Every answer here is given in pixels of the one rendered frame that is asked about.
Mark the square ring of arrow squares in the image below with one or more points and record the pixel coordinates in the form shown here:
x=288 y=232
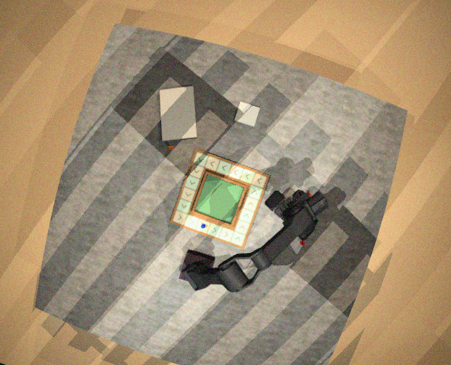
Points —
x=226 y=177

